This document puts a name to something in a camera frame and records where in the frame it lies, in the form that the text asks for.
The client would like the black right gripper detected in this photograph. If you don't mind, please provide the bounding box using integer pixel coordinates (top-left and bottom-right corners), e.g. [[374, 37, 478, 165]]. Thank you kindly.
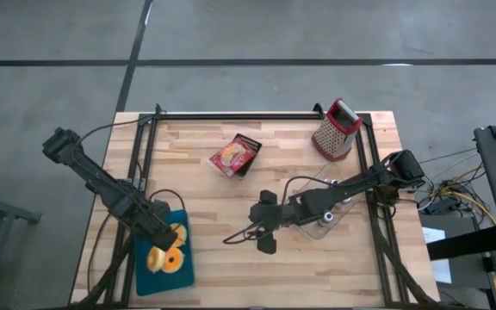
[[223, 189, 301, 255]]

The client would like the cream orange toy doughnut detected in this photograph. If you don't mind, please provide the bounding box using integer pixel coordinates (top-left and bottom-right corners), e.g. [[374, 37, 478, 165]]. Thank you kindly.
[[169, 222, 188, 249], [146, 247, 166, 274], [161, 247, 186, 275]]

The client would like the red popcorn packet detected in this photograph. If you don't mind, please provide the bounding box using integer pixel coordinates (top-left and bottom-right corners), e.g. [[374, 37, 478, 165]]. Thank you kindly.
[[208, 133, 263, 179]]

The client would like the blue plastic bin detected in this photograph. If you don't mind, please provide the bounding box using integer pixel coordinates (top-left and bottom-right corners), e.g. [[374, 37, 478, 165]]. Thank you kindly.
[[133, 209, 196, 297]]

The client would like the clear plastic container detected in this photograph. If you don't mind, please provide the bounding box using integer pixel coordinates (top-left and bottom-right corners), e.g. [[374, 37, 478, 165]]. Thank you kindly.
[[293, 170, 363, 240]]

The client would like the black mesh basket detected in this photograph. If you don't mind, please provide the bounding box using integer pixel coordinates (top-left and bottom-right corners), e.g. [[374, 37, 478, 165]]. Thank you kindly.
[[234, 148, 264, 178]]

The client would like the red metal box grater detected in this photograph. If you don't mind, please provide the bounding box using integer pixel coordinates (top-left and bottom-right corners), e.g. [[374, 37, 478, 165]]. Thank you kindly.
[[311, 97, 363, 162]]

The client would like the grey metal stand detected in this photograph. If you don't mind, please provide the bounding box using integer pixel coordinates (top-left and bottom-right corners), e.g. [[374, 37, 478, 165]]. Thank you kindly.
[[0, 188, 42, 310]]

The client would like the white paper sheet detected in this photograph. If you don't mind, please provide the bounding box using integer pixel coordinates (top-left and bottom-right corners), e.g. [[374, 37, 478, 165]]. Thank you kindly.
[[421, 226, 453, 285]]

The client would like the black metal bar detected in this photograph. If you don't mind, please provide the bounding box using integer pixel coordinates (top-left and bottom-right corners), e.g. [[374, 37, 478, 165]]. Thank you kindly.
[[426, 224, 496, 262]]

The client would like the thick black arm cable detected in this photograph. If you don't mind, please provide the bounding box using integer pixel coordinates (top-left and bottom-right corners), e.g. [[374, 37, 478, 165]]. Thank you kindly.
[[148, 188, 188, 226]]

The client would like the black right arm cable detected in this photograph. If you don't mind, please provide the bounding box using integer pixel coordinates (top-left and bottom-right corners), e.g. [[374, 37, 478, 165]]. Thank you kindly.
[[282, 174, 340, 203]]

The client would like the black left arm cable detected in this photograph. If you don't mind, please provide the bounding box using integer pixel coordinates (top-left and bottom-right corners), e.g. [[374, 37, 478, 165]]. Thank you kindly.
[[77, 121, 141, 146]]

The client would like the black aluminium table frame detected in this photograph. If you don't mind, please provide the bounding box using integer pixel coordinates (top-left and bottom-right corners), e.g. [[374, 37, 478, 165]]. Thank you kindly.
[[71, 102, 439, 309]]

